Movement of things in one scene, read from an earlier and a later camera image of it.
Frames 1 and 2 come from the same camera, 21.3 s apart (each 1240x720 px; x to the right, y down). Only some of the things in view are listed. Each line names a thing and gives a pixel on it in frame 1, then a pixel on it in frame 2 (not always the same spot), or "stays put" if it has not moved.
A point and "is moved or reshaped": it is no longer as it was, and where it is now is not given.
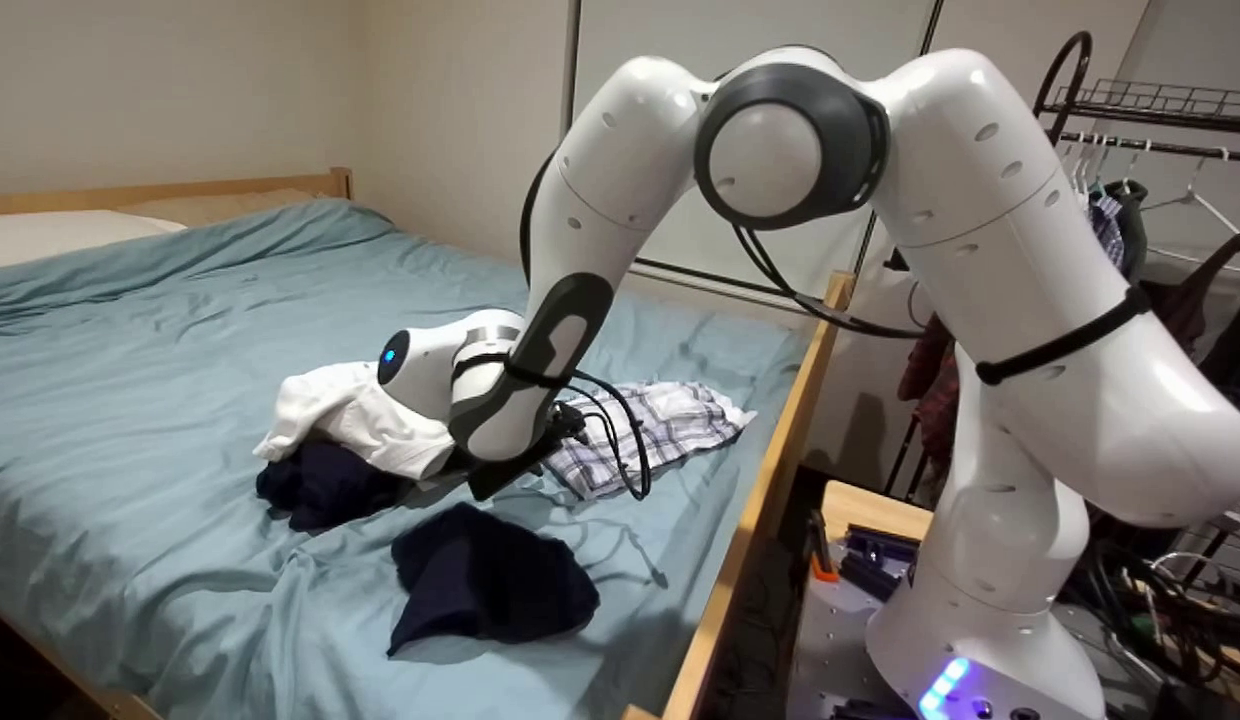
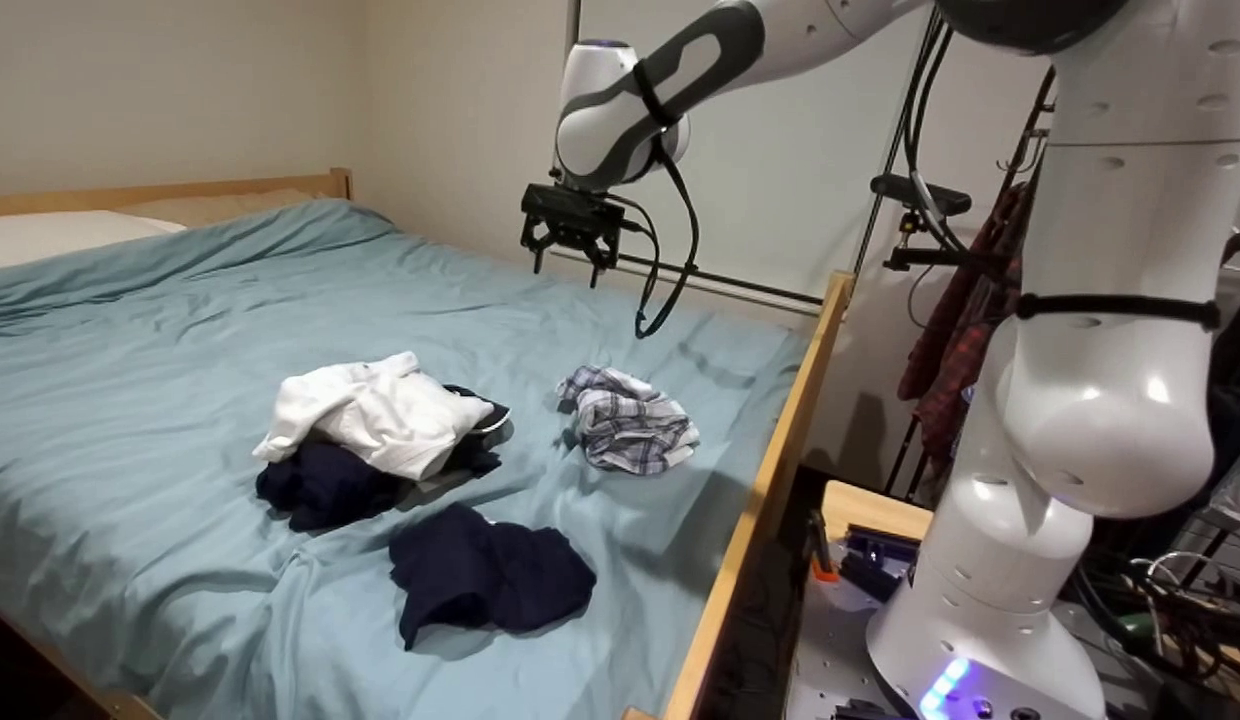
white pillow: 12,237 stays put
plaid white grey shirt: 624,430 is moved or reshaped
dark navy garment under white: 325,479 stays put
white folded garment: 348,411 stays put
